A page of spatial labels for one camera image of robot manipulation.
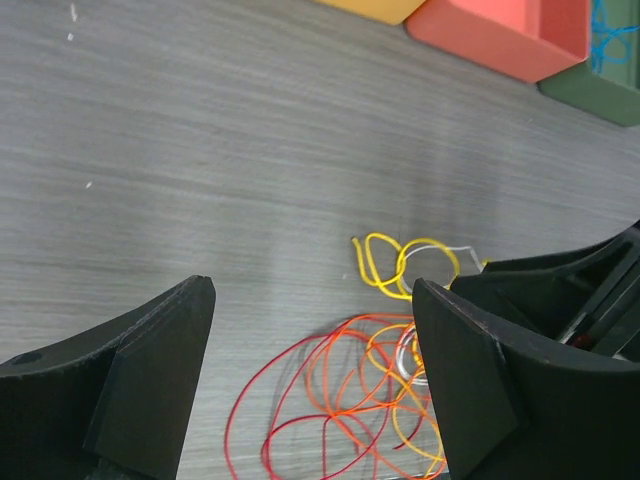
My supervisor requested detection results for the yellow plastic bin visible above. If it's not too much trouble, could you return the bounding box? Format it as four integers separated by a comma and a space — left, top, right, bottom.
316, 0, 425, 26

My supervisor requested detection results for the red cable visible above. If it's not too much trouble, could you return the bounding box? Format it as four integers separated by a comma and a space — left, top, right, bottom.
223, 314, 426, 480

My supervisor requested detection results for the white cable bundle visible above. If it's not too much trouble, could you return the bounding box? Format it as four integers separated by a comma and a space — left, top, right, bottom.
394, 244, 489, 386

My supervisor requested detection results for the yellow cable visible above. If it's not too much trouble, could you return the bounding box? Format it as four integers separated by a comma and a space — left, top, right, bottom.
351, 232, 489, 301

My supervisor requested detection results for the red plastic bin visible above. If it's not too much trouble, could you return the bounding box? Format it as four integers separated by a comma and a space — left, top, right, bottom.
405, 0, 591, 83

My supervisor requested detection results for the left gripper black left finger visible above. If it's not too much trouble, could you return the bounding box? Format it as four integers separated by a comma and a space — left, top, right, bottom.
1, 275, 216, 479

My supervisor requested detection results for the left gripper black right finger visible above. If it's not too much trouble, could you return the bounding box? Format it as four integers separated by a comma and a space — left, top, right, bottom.
413, 279, 639, 479

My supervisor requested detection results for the green plastic bin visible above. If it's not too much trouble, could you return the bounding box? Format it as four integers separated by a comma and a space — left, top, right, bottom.
537, 1, 639, 128

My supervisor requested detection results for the orange cable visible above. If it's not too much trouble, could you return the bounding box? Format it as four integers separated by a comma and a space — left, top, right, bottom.
304, 312, 449, 480

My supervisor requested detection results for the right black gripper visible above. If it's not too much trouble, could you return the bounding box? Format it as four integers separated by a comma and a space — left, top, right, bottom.
450, 223, 639, 360

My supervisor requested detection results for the blue cable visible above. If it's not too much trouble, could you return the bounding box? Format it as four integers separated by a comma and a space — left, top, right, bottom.
589, 0, 640, 76

